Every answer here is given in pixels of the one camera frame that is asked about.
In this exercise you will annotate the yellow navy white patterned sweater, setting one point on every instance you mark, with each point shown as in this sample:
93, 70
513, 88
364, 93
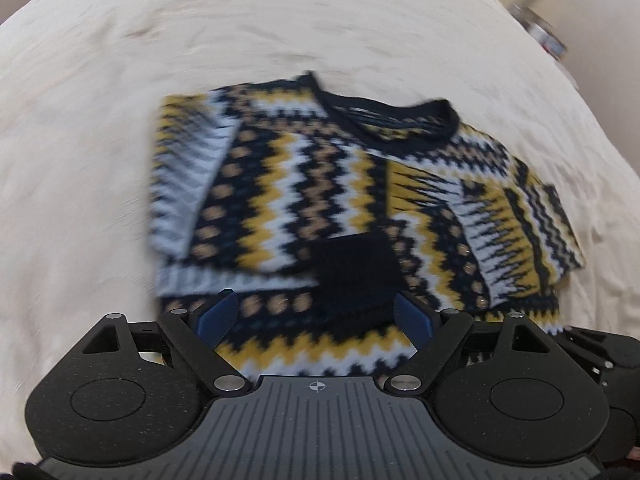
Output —
320, 195

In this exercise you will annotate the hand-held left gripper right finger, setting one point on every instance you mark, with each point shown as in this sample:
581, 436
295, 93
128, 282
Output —
415, 316

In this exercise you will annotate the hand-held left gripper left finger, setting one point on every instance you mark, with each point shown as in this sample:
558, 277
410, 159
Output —
218, 316

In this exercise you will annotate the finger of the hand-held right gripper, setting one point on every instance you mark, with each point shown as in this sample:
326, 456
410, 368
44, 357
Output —
586, 345

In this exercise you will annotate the cream fuzzy blanket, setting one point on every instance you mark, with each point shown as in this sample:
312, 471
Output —
90, 160

